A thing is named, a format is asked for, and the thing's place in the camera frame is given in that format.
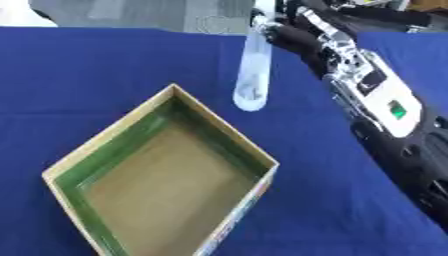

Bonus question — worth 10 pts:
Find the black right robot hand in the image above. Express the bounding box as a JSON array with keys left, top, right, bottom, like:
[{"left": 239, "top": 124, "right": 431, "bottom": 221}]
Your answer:
[{"left": 250, "top": 0, "right": 352, "bottom": 80}]

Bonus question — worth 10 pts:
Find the clear plastic bottle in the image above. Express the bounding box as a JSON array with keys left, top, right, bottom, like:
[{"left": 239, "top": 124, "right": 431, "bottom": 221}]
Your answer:
[{"left": 231, "top": 0, "right": 280, "bottom": 112}]

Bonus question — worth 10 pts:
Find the tan cardboard box green inside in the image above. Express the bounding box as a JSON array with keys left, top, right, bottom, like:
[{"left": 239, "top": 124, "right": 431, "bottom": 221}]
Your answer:
[{"left": 40, "top": 83, "right": 280, "bottom": 256}]

